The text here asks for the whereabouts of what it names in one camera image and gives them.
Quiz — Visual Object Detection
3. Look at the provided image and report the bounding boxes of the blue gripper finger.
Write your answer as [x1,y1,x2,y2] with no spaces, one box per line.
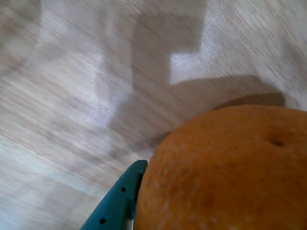
[79,160,148,230]

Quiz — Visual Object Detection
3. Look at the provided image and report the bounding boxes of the large deep orange fruit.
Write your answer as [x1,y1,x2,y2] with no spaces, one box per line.
[132,104,307,230]

